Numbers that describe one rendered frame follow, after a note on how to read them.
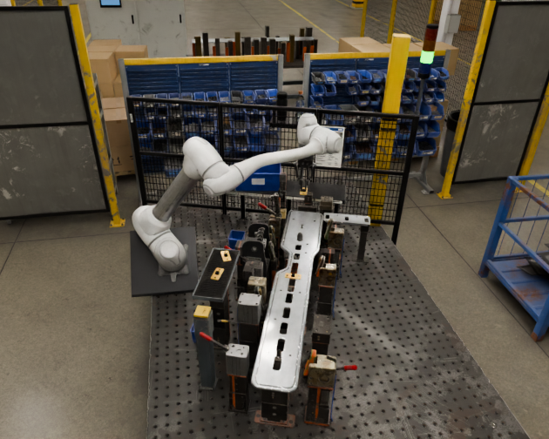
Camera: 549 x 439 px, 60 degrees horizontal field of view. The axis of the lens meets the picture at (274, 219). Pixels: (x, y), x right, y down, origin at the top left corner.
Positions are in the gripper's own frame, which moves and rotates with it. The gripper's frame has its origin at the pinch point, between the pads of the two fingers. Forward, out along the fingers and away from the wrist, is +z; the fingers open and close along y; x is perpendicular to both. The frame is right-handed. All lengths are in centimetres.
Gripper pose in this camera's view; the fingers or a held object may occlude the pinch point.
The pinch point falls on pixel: (303, 185)
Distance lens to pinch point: 272.1
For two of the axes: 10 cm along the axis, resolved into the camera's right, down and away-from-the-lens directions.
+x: 1.4, -5.2, 8.4
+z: -0.2, 8.5, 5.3
